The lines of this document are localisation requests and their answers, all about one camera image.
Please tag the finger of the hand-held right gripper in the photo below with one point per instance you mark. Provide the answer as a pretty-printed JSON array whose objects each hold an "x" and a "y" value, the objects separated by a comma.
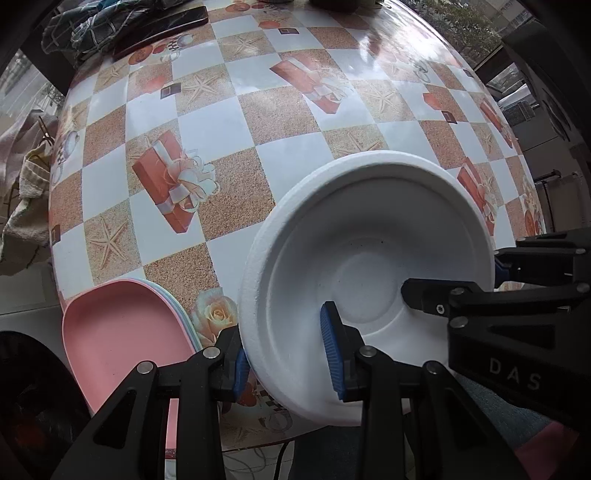
[
  {"x": 429, "y": 295},
  {"x": 531, "y": 263}
]

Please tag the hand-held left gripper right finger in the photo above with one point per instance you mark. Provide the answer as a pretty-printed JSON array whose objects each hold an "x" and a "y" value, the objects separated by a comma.
[{"x": 330, "y": 350}]

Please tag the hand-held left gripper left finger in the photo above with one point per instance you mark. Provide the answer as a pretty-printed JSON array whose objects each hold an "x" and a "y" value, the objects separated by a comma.
[{"x": 239, "y": 369}]

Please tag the white bowl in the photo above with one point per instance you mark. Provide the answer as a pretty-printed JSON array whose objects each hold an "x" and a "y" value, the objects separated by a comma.
[{"x": 369, "y": 221}]

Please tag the pink plate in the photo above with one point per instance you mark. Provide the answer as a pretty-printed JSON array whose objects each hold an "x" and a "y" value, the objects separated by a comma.
[{"x": 120, "y": 332}]

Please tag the black folding rack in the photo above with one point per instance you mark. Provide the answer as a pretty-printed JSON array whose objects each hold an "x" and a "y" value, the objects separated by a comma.
[{"x": 551, "y": 203}]

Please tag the light blue plate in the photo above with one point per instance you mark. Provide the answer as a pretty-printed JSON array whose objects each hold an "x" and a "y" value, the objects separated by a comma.
[{"x": 184, "y": 318}]

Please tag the pink garment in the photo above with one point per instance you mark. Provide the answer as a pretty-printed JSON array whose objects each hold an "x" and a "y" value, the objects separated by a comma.
[{"x": 563, "y": 447}]

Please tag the grey mesh pad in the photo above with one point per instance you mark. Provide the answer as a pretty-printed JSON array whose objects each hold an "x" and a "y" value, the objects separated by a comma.
[{"x": 519, "y": 110}]

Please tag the checkered printed tablecloth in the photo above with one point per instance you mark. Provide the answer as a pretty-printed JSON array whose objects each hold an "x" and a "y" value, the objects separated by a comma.
[{"x": 286, "y": 115}]

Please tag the cream towel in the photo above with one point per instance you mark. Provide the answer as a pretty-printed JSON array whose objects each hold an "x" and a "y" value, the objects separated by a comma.
[{"x": 32, "y": 194}]

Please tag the dark flat case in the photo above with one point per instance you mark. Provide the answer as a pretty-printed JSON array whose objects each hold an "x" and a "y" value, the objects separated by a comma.
[{"x": 161, "y": 30}]

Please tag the plaid cloth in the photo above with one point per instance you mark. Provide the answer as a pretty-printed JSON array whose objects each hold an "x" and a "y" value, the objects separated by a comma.
[{"x": 92, "y": 27}]

